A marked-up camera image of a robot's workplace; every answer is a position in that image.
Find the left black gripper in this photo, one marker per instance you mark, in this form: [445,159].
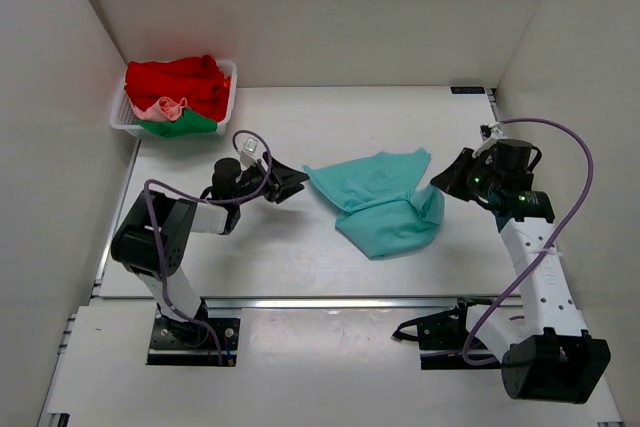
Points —
[284,176]

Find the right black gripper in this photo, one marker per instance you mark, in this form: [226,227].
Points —
[450,179]

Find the teal t shirt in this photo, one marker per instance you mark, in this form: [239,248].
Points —
[380,207]

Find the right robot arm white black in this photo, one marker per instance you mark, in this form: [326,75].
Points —
[552,355]

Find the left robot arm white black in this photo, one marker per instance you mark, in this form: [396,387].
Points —
[151,241]

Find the dark label plate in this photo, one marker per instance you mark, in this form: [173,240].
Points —
[467,90]

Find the green t shirt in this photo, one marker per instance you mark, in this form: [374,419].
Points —
[188,124]

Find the red t shirt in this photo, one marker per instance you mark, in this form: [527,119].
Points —
[198,79]

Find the pink t shirt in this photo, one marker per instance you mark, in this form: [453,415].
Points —
[163,110]

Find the white plastic basket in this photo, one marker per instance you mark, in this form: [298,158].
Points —
[123,119]

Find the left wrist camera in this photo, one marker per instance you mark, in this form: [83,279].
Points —
[249,154]

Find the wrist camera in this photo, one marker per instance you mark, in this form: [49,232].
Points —
[249,154]
[491,134]

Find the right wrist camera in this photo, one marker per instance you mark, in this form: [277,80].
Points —
[491,134]

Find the aluminium rail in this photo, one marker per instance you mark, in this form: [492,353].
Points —
[331,303]

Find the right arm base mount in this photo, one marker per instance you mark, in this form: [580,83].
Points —
[441,336]

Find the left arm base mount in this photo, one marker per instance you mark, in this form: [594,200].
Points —
[180,344]

